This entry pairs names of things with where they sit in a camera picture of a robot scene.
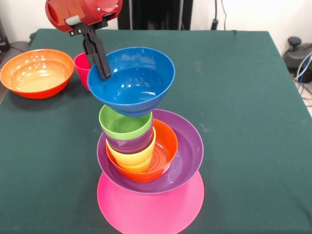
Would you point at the blue bowl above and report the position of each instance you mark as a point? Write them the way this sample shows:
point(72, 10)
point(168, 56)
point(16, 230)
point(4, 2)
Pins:
point(136, 85)

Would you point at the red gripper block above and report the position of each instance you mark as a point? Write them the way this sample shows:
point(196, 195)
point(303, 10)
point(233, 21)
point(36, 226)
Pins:
point(97, 9)

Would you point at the dark green tablecloth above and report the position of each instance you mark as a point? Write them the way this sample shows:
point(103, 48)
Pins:
point(243, 170)

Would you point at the yellow cup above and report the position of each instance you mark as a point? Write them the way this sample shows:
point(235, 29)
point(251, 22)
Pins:
point(136, 158)

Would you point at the purple bowl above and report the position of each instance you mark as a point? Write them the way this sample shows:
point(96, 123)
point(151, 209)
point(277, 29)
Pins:
point(187, 151)

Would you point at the large orange bowl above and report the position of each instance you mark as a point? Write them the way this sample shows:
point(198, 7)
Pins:
point(31, 70)

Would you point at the black pedestal foot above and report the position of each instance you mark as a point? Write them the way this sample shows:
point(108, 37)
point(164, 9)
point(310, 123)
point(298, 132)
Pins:
point(20, 45)
point(296, 58)

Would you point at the pink bowl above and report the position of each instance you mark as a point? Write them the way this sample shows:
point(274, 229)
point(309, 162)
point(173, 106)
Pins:
point(146, 212)

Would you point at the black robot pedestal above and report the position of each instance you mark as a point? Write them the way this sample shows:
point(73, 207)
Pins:
point(156, 14)

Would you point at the red cup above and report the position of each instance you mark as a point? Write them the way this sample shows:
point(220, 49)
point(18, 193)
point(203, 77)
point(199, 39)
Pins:
point(81, 68)

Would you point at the green cup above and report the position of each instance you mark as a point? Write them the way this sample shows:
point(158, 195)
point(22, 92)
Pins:
point(122, 126)

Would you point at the purple cup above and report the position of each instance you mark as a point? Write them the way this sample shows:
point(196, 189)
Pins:
point(129, 146)

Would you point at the small orange bowl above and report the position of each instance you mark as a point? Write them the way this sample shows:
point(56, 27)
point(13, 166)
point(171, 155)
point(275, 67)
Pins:
point(168, 146)

